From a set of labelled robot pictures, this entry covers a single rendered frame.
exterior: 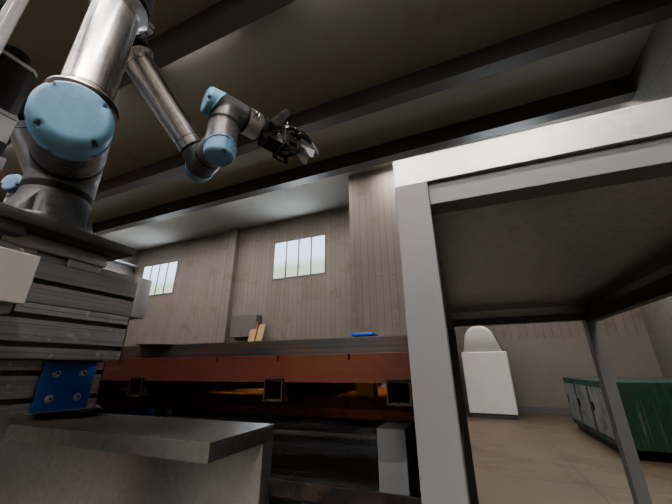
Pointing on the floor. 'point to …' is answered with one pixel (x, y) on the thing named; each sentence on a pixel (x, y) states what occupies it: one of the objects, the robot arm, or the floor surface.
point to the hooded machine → (487, 376)
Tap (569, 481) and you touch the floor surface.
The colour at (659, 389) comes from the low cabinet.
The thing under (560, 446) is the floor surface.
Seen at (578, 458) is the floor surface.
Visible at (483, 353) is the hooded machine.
